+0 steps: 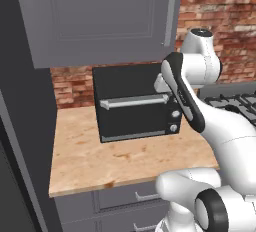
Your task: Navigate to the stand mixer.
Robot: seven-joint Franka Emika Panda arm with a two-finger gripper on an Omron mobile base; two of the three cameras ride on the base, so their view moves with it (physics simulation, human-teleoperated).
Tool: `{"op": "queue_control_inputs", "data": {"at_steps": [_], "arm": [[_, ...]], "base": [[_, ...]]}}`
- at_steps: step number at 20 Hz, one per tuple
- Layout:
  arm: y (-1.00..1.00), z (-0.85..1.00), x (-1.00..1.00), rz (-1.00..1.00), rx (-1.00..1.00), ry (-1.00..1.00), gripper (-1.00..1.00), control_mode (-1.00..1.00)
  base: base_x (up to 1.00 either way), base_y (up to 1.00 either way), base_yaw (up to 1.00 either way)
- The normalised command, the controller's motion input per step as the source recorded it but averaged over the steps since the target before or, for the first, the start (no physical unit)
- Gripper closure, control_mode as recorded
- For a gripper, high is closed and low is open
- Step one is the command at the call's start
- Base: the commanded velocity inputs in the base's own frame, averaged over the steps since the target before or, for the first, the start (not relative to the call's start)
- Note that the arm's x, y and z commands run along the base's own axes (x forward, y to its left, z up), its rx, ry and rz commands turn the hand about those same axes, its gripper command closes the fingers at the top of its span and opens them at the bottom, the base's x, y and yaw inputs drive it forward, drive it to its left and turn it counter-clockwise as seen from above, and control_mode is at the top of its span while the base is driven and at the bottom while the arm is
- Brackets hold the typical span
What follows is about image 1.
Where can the black toaster oven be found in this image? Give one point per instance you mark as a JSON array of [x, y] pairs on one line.
[[130, 122]]

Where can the dark grey tall cabinet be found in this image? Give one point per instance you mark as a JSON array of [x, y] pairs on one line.
[[23, 142]]

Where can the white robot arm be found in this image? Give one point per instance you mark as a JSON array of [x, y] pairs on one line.
[[233, 136]]

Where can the silver toaster oven knob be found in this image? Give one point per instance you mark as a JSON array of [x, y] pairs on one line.
[[173, 128], [175, 113]]

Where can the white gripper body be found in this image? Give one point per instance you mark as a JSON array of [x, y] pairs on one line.
[[162, 84]]

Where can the grey wall cupboard door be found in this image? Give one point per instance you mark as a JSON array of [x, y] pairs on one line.
[[100, 19]]

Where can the black hob with grates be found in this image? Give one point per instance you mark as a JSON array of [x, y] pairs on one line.
[[240, 101]]

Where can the grey drawer front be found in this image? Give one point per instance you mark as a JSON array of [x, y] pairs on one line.
[[116, 197], [126, 221]]

